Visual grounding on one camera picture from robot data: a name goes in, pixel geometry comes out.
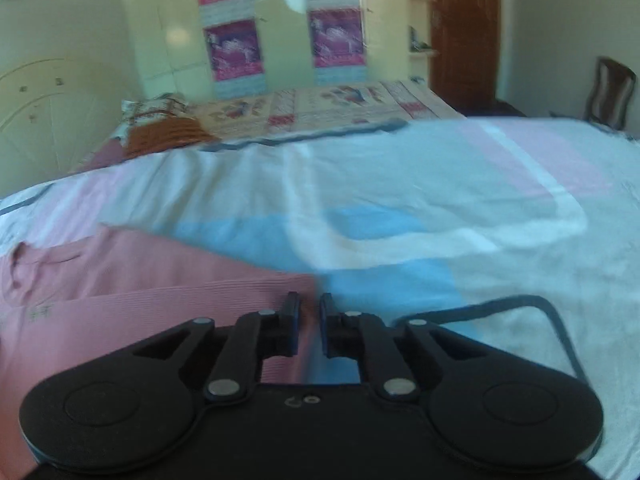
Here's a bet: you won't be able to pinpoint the pink sweater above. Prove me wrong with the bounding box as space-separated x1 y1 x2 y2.
1 226 317 479

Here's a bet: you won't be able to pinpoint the light blue patterned bedsheet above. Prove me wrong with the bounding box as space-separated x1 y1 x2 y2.
1 118 639 479

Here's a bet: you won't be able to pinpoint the beige cartoon quilt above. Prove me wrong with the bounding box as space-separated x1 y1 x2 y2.
193 80 462 140

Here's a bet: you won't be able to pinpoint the patterned pillow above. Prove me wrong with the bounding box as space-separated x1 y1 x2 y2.
122 93 193 129

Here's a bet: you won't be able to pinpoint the lower left pink poster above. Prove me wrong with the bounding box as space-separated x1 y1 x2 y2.
204 20 267 100

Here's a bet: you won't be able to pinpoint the lower right pink poster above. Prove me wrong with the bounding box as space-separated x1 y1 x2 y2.
308 8 368 86

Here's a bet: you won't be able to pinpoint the cream arched headboard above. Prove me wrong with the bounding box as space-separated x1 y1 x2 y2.
0 58 134 197

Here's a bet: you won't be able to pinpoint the cream wardrobe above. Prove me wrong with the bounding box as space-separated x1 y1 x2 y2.
122 0 410 101

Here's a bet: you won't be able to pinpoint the cream corner shelves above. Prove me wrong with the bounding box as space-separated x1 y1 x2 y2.
406 0 437 86

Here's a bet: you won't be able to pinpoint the dark wooden chair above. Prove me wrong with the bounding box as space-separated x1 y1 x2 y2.
584 56 638 130

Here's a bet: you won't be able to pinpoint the brown wooden door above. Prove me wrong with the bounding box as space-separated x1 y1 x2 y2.
430 0 501 113

